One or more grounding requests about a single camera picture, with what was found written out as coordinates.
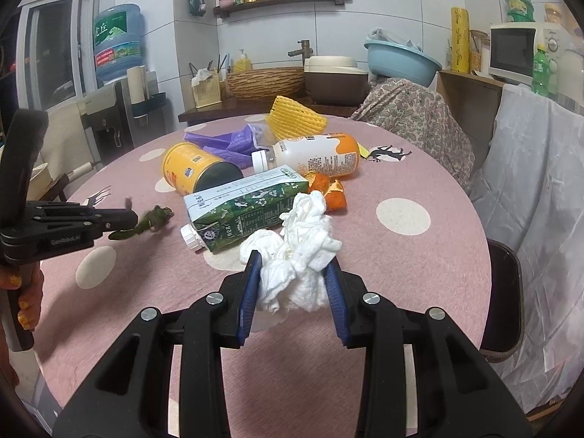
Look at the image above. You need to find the beige utensil holder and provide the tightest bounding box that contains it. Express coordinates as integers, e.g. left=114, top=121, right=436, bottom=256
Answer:
left=191, top=73, right=224, bottom=109

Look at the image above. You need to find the white and orange plastic bottle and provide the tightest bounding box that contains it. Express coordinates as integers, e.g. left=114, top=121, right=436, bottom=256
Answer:
left=252, top=132, right=361, bottom=178

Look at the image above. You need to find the wooden cabinet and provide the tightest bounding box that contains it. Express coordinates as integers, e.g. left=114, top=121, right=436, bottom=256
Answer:
left=435, top=69, right=505, bottom=156

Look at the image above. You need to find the paisley patterned cloth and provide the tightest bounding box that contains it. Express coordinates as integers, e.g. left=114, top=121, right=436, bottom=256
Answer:
left=349, top=77, right=476, bottom=192

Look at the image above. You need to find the window with white frame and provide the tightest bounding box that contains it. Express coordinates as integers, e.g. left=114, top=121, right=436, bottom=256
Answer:
left=16, top=0, right=99, bottom=115

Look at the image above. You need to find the person's left hand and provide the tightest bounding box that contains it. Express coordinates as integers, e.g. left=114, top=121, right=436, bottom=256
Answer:
left=0, top=265, right=45, bottom=334

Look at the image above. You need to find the water dispenser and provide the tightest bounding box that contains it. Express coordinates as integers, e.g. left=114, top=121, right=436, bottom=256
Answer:
left=77, top=77, right=138, bottom=169

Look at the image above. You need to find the green soda bottle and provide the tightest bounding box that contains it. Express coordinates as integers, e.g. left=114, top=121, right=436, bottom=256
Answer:
left=531, top=45, right=553, bottom=97

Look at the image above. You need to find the brown container with beige lid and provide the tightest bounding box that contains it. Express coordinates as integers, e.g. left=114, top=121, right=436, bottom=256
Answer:
left=303, top=56, right=368, bottom=105

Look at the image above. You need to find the purple plastic bag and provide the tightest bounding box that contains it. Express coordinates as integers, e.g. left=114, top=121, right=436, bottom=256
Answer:
left=183, top=123, right=274, bottom=169

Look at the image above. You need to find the yellow roll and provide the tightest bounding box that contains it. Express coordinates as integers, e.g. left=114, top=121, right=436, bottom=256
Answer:
left=449, top=7, right=470, bottom=74

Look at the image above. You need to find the yellow tin can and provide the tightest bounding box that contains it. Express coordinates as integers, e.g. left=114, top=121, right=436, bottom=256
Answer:
left=163, top=141, right=244, bottom=197

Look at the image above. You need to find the light blue plastic basin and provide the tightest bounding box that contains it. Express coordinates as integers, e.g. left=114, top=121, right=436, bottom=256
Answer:
left=364, top=41, right=442, bottom=88

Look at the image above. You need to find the stack of green bowls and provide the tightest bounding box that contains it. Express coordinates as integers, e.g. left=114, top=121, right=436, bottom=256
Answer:
left=502, top=0, right=534, bottom=23

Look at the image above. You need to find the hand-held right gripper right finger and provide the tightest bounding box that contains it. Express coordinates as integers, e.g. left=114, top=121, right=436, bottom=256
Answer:
left=322, top=255, right=534, bottom=438

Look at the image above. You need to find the white fabric cover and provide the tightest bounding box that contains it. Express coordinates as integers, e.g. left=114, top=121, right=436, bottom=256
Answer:
left=470, top=83, right=584, bottom=416

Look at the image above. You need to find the wicker basket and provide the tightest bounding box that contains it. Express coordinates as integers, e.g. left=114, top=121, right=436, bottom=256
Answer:
left=226, top=67, right=306, bottom=100

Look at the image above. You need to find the grey plastic bag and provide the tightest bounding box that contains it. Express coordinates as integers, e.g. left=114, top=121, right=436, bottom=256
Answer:
left=367, top=27, right=423, bottom=51

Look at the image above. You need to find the pink polka dot tablecloth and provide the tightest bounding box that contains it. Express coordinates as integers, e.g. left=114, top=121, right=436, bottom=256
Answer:
left=34, top=114, right=491, bottom=438

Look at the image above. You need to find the paper towel roll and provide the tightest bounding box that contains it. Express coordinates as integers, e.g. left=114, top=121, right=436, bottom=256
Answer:
left=126, top=66, right=147, bottom=103

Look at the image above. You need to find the blue water jug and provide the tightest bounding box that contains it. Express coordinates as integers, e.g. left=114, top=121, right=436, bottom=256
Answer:
left=92, top=4, right=143, bottom=84

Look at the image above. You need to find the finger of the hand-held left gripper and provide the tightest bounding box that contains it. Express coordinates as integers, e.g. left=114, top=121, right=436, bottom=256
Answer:
left=89, top=207, right=139, bottom=240

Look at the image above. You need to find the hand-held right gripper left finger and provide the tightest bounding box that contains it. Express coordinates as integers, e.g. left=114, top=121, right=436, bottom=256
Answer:
left=52, top=250, right=265, bottom=438

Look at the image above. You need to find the dark wooden counter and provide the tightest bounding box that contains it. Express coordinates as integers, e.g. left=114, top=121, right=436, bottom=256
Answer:
left=178, top=96, right=361, bottom=124

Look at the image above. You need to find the orange peel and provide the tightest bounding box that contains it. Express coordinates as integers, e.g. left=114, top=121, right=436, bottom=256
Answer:
left=303, top=171, right=346, bottom=213

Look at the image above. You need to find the green vegetable scrap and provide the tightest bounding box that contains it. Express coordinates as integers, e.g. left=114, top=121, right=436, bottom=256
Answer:
left=108, top=205, right=175, bottom=241

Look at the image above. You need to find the white microwave oven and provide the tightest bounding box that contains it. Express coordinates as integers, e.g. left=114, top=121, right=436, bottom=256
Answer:
left=489, top=22, right=576, bottom=85

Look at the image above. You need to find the white tissue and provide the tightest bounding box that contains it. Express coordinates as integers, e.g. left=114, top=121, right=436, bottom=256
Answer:
left=239, top=190, right=343, bottom=315

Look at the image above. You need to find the brass faucet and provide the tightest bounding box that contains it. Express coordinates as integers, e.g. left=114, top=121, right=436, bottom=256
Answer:
left=288, top=40, right=315, bottom=67

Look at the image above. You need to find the green and white milk carton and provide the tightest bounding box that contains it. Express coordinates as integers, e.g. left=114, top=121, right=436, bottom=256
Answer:
left=180, top=165, right=311, bottom=255

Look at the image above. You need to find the yellow foam fruit net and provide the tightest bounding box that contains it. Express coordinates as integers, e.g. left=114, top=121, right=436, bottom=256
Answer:
left=266, top=96, right=328, bottom=142

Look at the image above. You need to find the glass jar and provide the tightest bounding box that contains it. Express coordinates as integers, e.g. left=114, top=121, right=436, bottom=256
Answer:
left=470, top=30, right=490, bottom=74

